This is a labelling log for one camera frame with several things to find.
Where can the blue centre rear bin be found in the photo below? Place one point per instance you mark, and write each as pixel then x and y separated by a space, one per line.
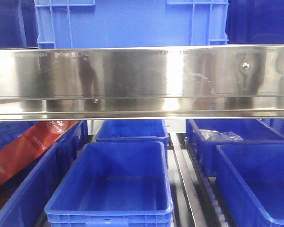
pixel 134 131

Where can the clear plastic bag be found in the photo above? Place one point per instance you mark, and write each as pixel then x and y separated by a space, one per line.
pixel 212 135

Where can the blue centre front bin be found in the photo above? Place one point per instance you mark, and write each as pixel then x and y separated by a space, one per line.
pixel 114 185

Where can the blue right rear bin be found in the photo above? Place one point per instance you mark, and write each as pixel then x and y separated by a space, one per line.
pixel 253 131

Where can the large blue upper crate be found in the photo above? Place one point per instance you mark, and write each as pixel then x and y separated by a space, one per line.
pixel 130 23

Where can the blue right front bin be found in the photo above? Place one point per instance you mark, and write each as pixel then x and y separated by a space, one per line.
pixel 251 181

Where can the blue upper right crate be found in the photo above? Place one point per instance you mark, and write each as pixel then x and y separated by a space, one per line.
pixel 255 22

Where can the red package bag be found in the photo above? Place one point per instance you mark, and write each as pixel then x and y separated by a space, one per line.
pixel 29 146

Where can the blue bin with red package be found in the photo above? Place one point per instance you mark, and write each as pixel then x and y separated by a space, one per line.
pixel 23 197

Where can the blue upper left crate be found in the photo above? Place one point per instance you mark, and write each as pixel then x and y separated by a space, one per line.
pixel 17 24

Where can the stainless steel shelf rail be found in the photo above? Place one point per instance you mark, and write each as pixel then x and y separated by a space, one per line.
pixel 181 82

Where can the roller track rail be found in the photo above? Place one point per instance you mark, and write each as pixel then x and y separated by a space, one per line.
pixel 196 199

